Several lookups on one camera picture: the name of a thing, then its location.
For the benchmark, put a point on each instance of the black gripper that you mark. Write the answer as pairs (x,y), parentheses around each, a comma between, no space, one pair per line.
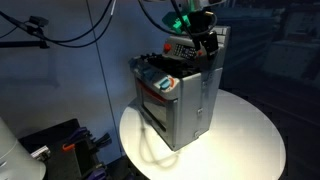
(204,21)

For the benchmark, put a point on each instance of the grey toy stove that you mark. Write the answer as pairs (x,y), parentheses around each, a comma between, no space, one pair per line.
(190,106)

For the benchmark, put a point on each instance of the dark background shelf unit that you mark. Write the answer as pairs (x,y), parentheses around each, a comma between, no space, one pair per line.
(293,56)

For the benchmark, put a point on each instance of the round white table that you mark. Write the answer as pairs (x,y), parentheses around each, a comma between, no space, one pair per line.
(240,140)

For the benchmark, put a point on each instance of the black tool cart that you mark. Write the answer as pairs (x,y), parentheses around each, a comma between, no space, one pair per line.
(56,143)

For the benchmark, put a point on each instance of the silver metal clamp bar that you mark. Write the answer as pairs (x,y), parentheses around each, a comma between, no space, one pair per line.
(40,152)

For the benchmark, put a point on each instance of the white rounded housing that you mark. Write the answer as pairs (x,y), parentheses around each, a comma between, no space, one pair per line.
(15,156)

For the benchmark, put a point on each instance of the teal wrist mount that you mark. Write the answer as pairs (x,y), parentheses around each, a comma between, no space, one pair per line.
(176,19)

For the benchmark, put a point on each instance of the small black camera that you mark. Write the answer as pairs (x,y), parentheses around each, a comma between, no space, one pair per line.
(38,21)

